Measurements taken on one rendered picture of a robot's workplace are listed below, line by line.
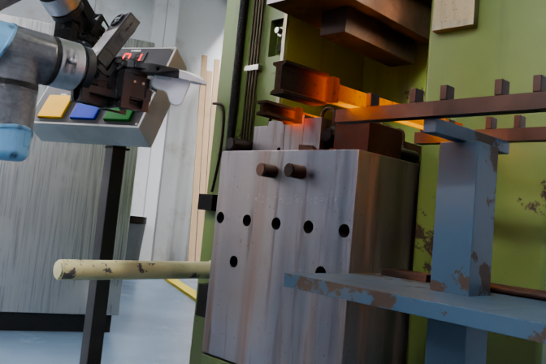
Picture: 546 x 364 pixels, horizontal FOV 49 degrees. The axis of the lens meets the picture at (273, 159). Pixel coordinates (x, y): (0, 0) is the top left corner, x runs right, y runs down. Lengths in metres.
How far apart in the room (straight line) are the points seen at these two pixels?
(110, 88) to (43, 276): 2.78
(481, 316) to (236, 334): 0.69
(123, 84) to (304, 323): 0.55
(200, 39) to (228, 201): 6.84
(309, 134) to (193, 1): 7.02
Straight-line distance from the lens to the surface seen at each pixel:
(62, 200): 3.68
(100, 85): 0.99
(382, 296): 0.78
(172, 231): 7.77
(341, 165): 1.11
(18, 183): 3.68
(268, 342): 1.23
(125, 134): 1.52
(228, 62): 1.71
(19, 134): 0.90
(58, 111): 1.63
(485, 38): 1.25
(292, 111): 1.28
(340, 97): 0.84
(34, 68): 0.92
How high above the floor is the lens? 0.78
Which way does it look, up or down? 5 degrees up
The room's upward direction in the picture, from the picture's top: 5 degrees clockwise
